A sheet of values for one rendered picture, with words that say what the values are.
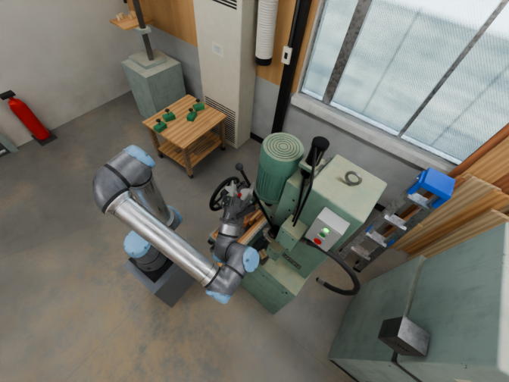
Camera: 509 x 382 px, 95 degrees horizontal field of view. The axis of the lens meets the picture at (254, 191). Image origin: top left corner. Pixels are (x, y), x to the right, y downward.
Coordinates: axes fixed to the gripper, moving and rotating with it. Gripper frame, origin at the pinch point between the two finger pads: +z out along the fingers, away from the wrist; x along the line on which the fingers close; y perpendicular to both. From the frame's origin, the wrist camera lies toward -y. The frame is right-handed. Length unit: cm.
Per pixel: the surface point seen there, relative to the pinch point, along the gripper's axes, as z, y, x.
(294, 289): -50, -48, -5
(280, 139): 18.9, -0.4, -16.7
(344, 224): -9.9, -10.6, -45.4
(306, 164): 8.9, -3.6, -30.0
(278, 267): -42, -44, 6
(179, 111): 73, -19, 165
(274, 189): -1.2, -8.8, -11.4
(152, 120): 53, 2, 169
